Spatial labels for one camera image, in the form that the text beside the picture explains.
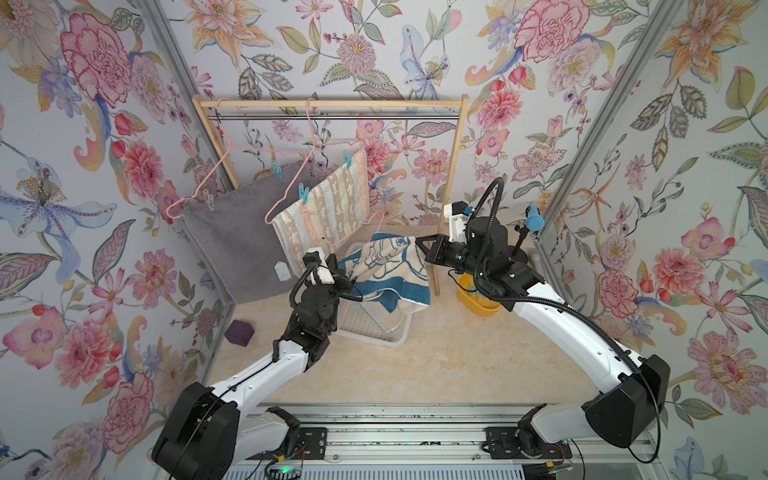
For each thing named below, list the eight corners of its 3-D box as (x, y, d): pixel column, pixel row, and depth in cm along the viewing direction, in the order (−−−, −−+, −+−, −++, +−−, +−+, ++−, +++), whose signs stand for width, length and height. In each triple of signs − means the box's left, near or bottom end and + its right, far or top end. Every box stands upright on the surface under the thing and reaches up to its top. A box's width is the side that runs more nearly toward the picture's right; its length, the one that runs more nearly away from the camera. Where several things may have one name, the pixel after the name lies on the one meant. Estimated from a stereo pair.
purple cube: (229, 343, 93) (222, 336, 89) (239, 326, 96) (232, 318, 92) (247, 347, 92) (241, 340, 88) (256, 330, 96) (250, 322, 91)
